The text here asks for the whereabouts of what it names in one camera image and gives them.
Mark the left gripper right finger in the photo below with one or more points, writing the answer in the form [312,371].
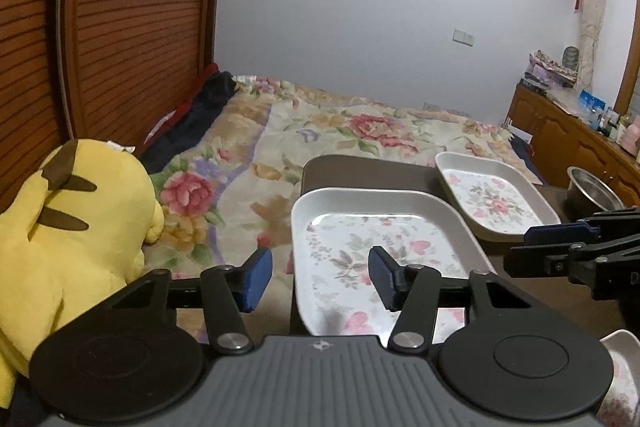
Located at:
[495,347]

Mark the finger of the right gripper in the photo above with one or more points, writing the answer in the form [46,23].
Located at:
[600,227]
[609,269]

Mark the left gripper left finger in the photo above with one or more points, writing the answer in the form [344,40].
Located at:
[147,347]

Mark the small floral tray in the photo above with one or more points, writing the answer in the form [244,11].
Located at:
[497,202]

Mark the large floral tray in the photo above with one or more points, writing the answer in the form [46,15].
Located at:
[333,230]

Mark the small steel bowl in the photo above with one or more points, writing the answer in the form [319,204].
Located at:
[587,194]

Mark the pink bottle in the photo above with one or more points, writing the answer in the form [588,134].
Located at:
[631,137]

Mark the wooden sideboard cabinet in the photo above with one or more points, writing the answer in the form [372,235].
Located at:
[560,141]

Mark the blue picture card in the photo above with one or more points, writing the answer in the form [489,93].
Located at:
[590,109]

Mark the yellow plush toy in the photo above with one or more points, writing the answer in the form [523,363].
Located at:
[72,237]

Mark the floral box stack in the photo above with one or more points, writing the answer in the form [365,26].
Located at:
[549,73]

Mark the floral bed quilt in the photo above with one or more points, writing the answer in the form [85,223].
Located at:
[233,191]

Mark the dark clothes pile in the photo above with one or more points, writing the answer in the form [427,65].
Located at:
[186,125]

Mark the wooden louvered wardrobe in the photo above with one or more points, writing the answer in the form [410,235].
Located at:
[100,69]

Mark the wall light switch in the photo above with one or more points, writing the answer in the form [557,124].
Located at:
[462,37]

